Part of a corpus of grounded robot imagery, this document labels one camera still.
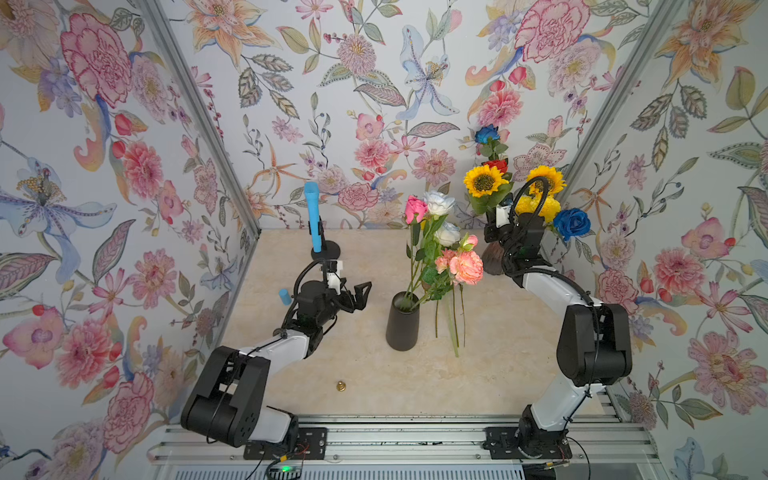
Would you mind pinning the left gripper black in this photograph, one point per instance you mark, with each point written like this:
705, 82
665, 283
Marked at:
357, 301

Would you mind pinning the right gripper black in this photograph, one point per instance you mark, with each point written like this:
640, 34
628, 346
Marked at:
491, 233

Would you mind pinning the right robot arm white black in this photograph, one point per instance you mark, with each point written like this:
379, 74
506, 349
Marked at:
593, 349

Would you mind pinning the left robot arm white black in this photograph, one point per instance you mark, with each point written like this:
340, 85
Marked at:
226, 404

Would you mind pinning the pink ribbed glass vase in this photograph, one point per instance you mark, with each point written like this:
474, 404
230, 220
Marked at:
492, 258

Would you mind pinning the dark grey vase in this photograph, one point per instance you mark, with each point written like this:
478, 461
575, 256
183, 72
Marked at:
403, 322

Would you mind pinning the blue rose large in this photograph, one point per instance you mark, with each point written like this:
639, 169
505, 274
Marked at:
572, 223

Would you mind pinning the blue tube on black stand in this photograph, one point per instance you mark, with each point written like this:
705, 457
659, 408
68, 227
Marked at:
321, 248

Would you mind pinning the pink peony flower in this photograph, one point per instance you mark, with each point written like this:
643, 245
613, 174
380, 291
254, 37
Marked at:
466, 268

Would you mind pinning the small white rose bud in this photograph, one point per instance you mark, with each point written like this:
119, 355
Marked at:
448, 234

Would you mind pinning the red rose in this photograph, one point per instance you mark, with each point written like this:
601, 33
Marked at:
501, 165

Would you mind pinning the small blue cylinder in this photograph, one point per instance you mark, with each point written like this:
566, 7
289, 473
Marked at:
286, 297

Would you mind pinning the white rose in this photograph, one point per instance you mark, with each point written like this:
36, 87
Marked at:
438, 204

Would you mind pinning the magenta rose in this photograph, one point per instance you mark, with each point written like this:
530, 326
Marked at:
415, 210

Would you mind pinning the small blue rose top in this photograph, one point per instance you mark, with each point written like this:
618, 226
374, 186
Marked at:
487, 135

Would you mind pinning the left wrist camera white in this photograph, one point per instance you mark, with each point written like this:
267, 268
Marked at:
331, 272

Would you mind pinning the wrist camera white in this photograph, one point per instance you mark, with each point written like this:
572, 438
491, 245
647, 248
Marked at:
502, 215
331, 272

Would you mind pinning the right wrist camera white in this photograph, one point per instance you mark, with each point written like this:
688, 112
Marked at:
502, 215

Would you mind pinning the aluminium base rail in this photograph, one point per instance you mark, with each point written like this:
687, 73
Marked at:
418, 447

